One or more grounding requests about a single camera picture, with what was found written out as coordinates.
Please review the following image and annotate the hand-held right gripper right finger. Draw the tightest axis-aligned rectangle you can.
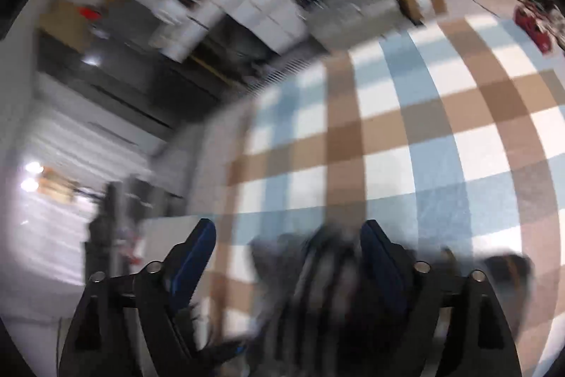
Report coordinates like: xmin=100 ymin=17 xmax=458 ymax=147
xmin=359 ymin=219 xmax=524 ymax=377

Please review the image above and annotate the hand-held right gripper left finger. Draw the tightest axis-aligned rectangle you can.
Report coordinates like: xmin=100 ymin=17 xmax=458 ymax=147
xmin=57 ymin=218 xmax=217 ymax=377

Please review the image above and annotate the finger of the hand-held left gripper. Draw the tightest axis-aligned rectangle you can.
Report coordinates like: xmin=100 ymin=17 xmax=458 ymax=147
xmin=194 ymin=339 xmax=248 ymax=366

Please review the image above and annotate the black white plaid shirt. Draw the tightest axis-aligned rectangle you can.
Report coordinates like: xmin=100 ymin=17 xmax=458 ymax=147
xmin=247 ymin=222 xmax=537 ymax=377

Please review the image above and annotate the dark stand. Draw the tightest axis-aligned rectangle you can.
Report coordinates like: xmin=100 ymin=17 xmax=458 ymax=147
xmin=86 ymin=180 xmax=148 ymax=274

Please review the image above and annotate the white curtain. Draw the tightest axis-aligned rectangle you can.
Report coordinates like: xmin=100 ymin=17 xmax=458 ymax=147
xmin=4 ymin=103 xmax=155 ymax=285

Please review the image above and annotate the white slatted heater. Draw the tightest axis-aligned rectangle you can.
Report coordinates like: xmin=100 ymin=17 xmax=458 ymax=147
xmin=245 ymin=54 xmax=323 ymax=90

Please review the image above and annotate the silver suitcase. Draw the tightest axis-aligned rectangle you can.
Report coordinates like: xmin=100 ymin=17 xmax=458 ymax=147
xmin=304 ymin=0 xmax=407 ymax=51

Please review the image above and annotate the white desk with drawers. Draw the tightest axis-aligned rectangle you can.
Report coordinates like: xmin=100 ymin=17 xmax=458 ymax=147
xmin=150 ymin=0 xmax=310 ymax=64

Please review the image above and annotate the red shoe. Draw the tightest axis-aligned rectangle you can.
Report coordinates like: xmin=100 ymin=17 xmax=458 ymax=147
xmin=514 ymin=6 xmax=553 ymax=52

